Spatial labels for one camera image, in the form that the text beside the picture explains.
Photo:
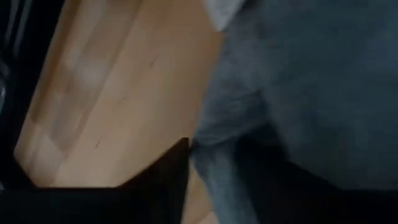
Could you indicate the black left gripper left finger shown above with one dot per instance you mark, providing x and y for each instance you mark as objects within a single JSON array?
[{"x": 109, "y": 207}]

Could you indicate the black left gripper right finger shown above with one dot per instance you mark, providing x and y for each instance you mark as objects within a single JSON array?
[{"x": 326, "y": 207}]

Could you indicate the grey Reebok t-shirt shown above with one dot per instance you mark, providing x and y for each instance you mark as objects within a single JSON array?
[{"x": 311, "y": 77}]

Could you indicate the white paper shirt tag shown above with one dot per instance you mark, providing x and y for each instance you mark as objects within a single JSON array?
[{"x": 222, "y": 12}]

